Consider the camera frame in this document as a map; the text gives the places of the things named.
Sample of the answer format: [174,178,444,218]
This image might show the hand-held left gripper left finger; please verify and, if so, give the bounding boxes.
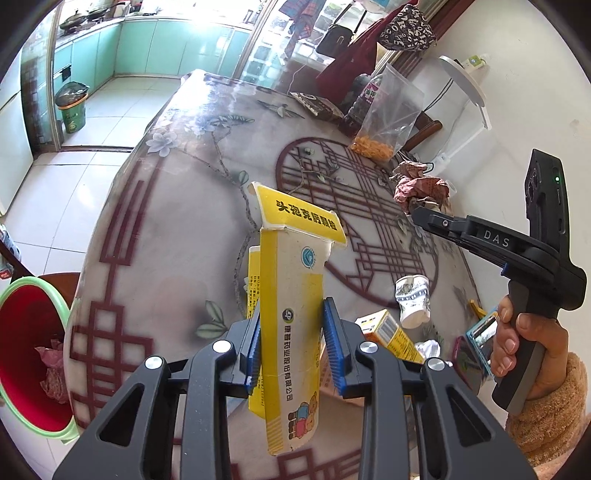
[53,302,264,480]

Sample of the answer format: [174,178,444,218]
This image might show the black handbag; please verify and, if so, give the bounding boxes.
[316,8,366,59]

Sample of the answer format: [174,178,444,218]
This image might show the crumpled paper cup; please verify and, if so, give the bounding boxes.
[394,273,433,330]

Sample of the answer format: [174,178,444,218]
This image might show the red bucket with green rim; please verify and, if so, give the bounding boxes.
[0,276,79,445]

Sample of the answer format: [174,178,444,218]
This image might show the teal kitchen cabinets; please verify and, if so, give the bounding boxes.
[0,18,254,163]

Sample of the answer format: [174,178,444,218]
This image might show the red patterned wrapper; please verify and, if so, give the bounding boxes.
[392,161,457,214]

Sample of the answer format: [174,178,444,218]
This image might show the clear bag of orange snacks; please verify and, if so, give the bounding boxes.
[349,63,425,162]

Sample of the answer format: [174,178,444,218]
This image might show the person's right forearm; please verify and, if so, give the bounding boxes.
[505,353,588,468]

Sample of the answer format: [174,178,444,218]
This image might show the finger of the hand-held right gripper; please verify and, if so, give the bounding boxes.
[410,204,471,235]
[429,229,508,272]

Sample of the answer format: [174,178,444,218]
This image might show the crumpled white tissue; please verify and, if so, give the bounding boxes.
[414,340,445,362]

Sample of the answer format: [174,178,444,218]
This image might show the person's right hand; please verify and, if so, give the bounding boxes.
[489,294,572,401]

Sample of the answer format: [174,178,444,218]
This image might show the tall yellow white box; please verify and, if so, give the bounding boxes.
[247,181,348,457]

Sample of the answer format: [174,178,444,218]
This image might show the black wok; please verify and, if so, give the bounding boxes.
[59,13,90,32]

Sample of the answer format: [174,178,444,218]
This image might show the black white patterned bag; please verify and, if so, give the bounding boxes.
[379,4,438,52]

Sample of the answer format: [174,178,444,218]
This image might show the dark flat packet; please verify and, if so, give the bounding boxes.
[289,91,345,123]

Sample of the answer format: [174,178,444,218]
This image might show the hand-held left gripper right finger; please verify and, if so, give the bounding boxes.
[322,297,539,480]

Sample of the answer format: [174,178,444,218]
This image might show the small blue framed mirror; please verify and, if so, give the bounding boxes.
[451,311,502,391]

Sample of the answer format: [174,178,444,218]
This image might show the dark red bag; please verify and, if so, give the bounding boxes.
[318,28,399,94]

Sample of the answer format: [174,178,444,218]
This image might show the plaid hanging garment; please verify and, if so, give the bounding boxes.
[278,0,325,57]

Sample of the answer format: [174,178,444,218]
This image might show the small orange yellow box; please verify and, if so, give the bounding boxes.
[359,309,425,366]

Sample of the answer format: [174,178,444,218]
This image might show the pink wrapper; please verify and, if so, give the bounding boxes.
[34,338,69,404]

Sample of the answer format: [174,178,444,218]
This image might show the green waste bin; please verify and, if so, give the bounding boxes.
[54,81,91,135]

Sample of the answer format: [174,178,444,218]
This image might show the dark plastic bottle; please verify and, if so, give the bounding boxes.
[338,73,385,138]

